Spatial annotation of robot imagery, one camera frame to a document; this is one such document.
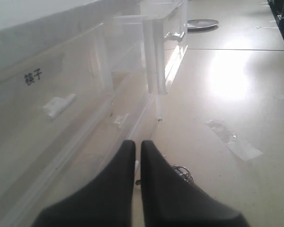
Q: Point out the key bunch with blue tag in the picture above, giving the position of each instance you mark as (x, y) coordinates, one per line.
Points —
(180, 170)

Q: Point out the clear tape piece on table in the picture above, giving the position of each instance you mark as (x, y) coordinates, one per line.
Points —
(240, 147)

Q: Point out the middle wide clear drawer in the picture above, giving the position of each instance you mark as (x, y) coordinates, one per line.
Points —
(67, 173)

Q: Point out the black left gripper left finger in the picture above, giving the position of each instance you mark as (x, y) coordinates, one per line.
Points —
(104, 202)

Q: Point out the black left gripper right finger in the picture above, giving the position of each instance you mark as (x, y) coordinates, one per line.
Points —
(170, 201)

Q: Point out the round metal plate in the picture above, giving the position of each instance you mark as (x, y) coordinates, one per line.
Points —
(201, 24)

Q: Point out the translucent plastic drawer cabinet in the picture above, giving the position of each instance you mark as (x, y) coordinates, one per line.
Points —
(30, 38)

